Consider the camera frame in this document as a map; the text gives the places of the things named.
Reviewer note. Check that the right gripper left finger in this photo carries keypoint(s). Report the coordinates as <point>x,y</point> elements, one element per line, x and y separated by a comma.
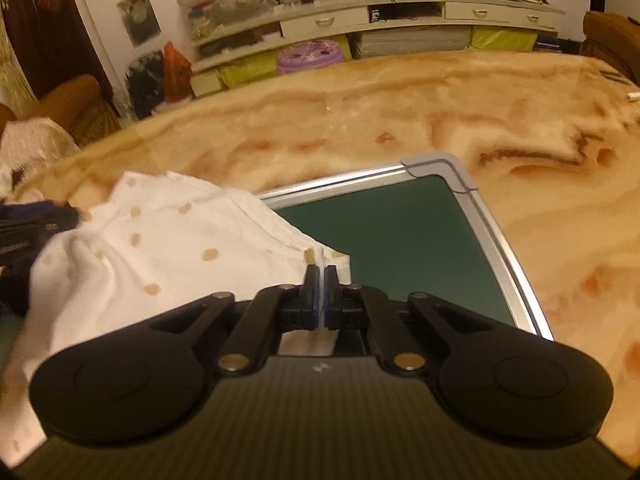
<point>274,311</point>

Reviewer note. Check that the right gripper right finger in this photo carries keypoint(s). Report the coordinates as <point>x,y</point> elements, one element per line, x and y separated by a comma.
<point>368,310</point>

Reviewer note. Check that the white polka dot garment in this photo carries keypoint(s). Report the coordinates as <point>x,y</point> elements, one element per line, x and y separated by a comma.
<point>156,243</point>

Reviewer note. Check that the beige lace sofa cover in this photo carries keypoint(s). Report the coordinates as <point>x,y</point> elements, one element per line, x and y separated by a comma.
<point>29,147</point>

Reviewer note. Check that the brown leather sofa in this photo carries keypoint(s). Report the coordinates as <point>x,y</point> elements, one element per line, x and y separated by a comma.
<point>78,106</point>

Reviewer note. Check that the black floor fan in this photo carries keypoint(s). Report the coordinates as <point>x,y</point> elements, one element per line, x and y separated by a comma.
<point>145,83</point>

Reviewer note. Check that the dark wooden door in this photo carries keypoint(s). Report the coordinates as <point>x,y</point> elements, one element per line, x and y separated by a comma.
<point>52,45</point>

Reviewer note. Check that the orange plastic bag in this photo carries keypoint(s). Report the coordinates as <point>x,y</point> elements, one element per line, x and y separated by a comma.
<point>177,75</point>

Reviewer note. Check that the purple plastic basin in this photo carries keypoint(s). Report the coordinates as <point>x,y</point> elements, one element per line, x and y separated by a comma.
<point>309,55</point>

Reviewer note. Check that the white TV cabinet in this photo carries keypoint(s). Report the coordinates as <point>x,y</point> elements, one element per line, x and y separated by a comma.
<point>285,25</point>

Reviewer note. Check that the brown leather armchair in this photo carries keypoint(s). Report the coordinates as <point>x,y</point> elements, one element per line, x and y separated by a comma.
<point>614,39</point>

